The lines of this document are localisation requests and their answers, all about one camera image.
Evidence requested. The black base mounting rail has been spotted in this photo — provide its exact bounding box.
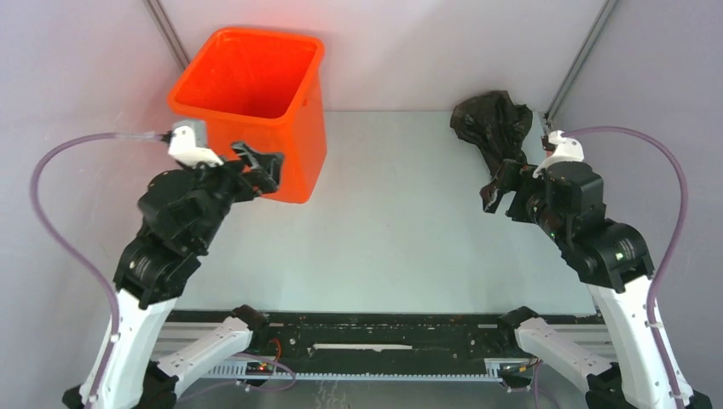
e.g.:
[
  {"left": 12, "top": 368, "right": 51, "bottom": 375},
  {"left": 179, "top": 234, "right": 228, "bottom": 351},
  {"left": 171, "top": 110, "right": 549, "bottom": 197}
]
[{"left": 164, "top": 308, "right": 605, "bottom": 378}]

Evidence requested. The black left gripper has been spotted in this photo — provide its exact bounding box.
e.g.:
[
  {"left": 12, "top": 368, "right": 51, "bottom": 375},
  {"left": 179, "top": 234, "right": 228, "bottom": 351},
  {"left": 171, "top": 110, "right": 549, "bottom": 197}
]
[{"left": 183, "top": 137, "right": 287, "bottom": 246}]

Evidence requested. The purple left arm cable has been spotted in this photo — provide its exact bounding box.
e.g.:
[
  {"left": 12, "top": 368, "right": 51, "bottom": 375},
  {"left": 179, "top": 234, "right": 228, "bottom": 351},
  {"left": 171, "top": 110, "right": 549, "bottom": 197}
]
[{"left": 30, "top": 130, "right": 171, "bottom": 409}]

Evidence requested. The grey slotted cable duct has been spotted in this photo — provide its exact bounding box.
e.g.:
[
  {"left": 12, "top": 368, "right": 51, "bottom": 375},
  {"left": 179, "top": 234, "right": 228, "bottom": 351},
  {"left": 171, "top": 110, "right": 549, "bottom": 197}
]
[{"left": 201, "top": 359, "right": 523, "bottom": 382}]

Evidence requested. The orange plastic trash bin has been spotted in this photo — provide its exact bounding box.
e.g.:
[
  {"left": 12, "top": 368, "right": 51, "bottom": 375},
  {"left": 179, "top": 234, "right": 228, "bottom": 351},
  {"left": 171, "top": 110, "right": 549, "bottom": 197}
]
[{"left": 167, "top": 27, "right": 327, "bottom": 204}]

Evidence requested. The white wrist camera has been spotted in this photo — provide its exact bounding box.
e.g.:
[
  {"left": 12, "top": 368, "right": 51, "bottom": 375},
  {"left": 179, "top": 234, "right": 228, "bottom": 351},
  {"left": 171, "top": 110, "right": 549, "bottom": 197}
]
[
  {"left": 168, "top": 119, "right": 223, "bottom": 168},
  {"left": 532, "top": 130, "right": 584, "bottom": 179}
]

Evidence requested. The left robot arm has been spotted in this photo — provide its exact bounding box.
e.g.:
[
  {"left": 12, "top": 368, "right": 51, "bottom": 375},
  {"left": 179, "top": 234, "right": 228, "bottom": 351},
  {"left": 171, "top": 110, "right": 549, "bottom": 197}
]
[{"left": 62, "top": 142, "right": 284, "bottom": 408}]

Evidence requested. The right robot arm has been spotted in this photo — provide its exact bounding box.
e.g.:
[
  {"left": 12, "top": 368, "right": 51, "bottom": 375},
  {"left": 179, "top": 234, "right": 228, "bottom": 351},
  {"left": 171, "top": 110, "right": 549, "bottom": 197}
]
[{"left": 480, "top": 159, "right": 712, "bottom": 408}]

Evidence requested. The right aluminium corner post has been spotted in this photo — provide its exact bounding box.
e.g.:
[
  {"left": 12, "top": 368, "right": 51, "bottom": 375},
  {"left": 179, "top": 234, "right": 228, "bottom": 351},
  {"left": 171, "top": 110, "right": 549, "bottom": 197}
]
[{"left": 544, "top": 0, "right": 621, "bottom": 125}]

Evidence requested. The aluminium corner post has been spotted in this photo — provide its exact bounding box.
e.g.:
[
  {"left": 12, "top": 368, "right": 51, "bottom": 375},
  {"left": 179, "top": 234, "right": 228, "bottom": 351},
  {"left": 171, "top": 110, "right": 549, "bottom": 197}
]
[
  {"left": 544, "top": 0, "right": 621, "bottom": 125},
  {"left": 142, "top": 0, "right": 190, "bottom": 72}
]

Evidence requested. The left aluminium corner post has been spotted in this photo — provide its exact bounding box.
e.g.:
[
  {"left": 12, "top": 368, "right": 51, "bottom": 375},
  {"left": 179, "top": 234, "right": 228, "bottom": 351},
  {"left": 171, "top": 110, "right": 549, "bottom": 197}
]
[{"left": 142, "top": 0, "right": 190, "bottom": 72}]

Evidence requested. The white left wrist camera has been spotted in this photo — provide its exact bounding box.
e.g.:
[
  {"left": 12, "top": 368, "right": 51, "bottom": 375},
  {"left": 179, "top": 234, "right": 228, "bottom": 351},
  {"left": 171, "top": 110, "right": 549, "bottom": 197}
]
[{"left": 168, "top": 119, "right": 223, "bottom": 168}]

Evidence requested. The small electronics board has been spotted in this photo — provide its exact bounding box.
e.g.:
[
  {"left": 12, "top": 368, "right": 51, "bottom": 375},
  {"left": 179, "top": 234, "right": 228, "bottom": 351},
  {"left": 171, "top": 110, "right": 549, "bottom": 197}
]
[{"left": 245, "top": 362, "right": 275, "bottom": 376}]

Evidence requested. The black plastic trash bag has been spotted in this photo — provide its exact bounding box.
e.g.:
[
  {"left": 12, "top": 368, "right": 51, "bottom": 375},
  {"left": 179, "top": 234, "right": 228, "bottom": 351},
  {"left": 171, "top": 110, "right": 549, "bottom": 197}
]
[{"left": 449, "top": 90, "right": 533, "bottom": 176}]

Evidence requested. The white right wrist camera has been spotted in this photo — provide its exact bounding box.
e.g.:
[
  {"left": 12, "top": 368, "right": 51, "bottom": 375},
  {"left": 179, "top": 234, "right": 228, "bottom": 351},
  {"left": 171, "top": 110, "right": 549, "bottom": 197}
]
[{"left": 532, "top": 130, "right": 584, "bottom": 179}]

